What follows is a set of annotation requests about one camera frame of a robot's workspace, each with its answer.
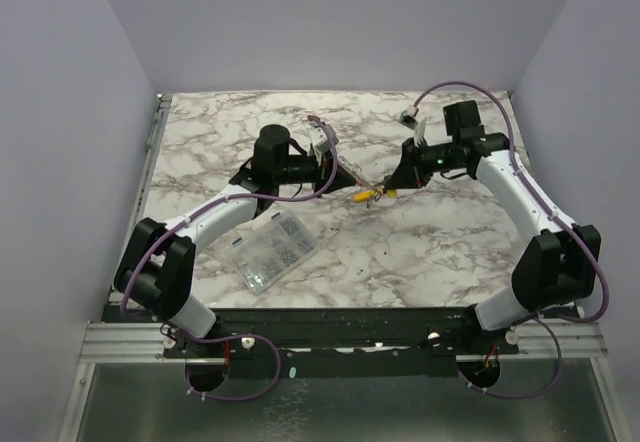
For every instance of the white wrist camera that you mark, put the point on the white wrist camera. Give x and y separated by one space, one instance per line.
408 119
321 138

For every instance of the yellow handled screwdriver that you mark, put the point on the yellow handled screwdriver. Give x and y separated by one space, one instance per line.
365 196

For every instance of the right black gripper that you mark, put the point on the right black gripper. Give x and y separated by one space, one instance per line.
413 163

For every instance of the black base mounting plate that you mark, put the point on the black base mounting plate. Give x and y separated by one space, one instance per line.
326 343

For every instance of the aluminium front rail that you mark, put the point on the aluminium front rail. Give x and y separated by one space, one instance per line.
141 343

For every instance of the aluminium rail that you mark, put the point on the aluminium rail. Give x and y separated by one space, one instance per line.
141 343
153 144

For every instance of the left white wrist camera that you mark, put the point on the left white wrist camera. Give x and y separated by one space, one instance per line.
321 138

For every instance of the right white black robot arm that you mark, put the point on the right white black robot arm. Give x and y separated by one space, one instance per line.
556 266

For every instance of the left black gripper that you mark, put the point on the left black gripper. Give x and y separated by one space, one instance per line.
323 173

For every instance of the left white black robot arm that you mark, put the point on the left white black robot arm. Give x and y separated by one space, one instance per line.
157 266

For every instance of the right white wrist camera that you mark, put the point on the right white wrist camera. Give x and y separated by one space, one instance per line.
408 119

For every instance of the aluminium left side rail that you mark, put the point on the aluminium left side rail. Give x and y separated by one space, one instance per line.
153 144

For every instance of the clear plastic screw box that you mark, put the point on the clear plastic screw box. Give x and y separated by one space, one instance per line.
272 251

